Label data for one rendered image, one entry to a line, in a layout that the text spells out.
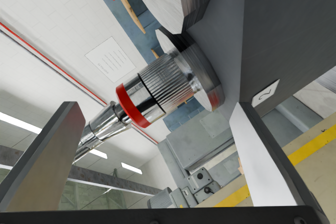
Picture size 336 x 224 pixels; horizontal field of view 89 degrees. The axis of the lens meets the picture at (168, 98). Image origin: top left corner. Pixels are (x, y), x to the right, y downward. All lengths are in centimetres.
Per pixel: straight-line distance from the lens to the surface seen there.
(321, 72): 22
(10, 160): 342
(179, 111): 716
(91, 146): 17
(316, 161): 144
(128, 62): 517
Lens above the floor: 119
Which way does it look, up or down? 1 degrees up
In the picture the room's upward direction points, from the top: 125 degrees counter-clockwise
